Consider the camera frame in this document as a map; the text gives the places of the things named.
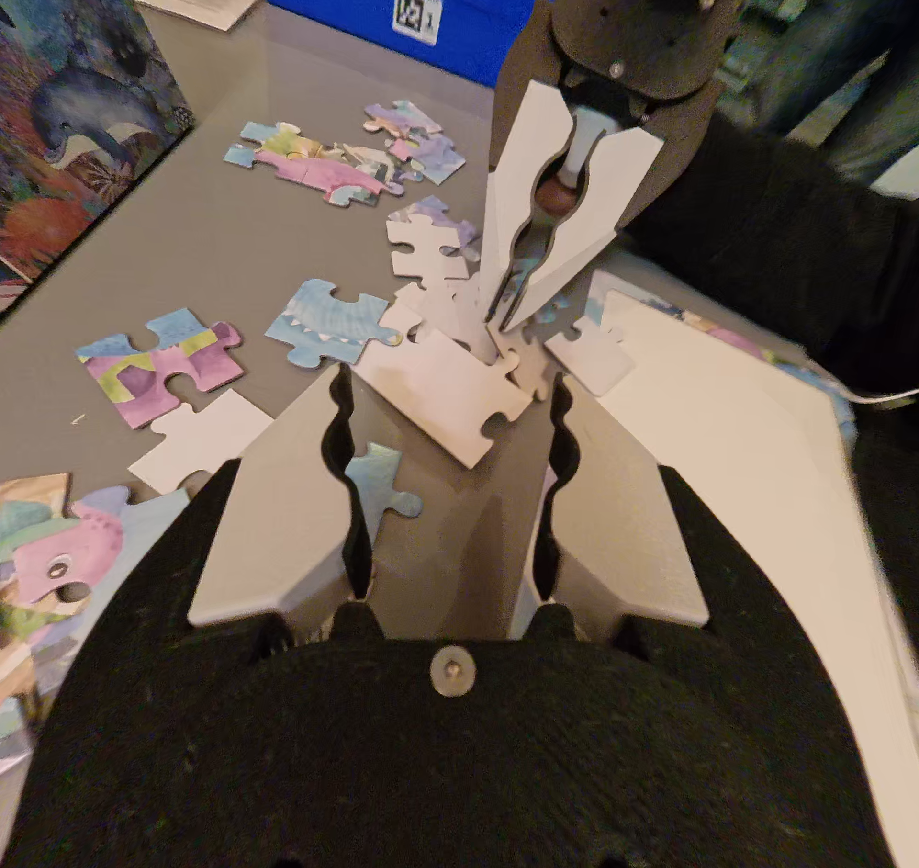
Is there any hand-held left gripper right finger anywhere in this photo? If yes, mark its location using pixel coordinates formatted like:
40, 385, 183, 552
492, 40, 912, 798
531, 372, 712, 633

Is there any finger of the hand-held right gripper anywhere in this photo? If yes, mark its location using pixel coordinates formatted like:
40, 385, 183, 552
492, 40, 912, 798
477, 79, 577, 325
501, 125, 666, 332

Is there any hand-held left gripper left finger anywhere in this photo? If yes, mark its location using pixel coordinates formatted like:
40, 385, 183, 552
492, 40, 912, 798
187, 362, 376, 630

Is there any light blue jigsaw piece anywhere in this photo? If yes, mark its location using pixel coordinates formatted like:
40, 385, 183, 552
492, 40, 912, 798
345, 443, 425, 549

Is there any puzzle tray with painted border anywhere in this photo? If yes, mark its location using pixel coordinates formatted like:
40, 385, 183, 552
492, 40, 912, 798
546, 271, 919, 868

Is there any pile of jigsaw pieces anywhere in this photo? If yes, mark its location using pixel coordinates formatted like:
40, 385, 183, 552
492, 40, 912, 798
75, 100, 638, 497

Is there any person's right forearm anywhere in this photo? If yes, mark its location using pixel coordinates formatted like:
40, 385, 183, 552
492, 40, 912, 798
623, 114, 919, 396

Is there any person's right hand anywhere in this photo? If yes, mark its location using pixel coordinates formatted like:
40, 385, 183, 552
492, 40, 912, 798
535, 177, 579, 217

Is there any illustrated puzzle box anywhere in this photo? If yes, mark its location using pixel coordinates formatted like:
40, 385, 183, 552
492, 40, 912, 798
0, 0, 196, 317

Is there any white cable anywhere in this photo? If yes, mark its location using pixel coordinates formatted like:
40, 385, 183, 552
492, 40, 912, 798
810, 357, 919, 404

